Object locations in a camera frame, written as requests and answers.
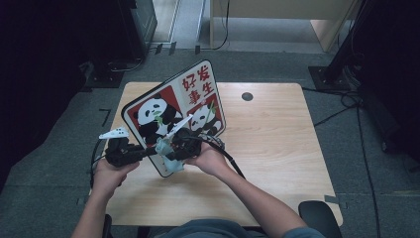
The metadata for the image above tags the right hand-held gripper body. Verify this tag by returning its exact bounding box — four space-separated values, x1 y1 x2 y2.
164 113 203 162

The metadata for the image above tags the light wooden desk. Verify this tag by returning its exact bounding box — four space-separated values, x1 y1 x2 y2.
209 0 361 53

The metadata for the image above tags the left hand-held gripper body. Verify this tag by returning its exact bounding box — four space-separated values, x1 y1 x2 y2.
98 126 147 168

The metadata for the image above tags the person's blue shirt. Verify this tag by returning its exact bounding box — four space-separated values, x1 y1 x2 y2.
155 218 326 238

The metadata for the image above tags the person's right hand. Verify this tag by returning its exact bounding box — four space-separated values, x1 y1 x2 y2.
182 142 232 178

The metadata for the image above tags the panda picture board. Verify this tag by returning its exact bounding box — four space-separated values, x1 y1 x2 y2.
121 59 228 179

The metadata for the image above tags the black hanging cable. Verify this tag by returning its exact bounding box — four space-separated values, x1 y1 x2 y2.
197 0 231 52

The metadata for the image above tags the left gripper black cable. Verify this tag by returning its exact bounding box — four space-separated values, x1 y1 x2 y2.
89 138 108 190

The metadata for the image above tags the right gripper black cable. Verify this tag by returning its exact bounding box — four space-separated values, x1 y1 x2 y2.
184 135 247 180

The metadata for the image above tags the light blue cloth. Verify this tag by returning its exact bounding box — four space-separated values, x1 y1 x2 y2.
155 137 185 175

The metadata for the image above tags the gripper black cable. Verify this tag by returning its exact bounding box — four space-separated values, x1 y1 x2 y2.
184 135 247 180
89 138 108 190

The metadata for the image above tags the black floor cable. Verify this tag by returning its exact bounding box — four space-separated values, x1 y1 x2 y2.
301 86 381 238

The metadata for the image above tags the person's left hand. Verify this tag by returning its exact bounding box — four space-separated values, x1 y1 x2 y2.
93 158 141 196

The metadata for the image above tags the black chair armrest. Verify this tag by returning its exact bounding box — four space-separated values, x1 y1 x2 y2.
297 200 344 238
102 213 114 238

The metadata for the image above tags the black stand with base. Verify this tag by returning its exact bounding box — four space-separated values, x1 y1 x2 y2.
308 0 375 92

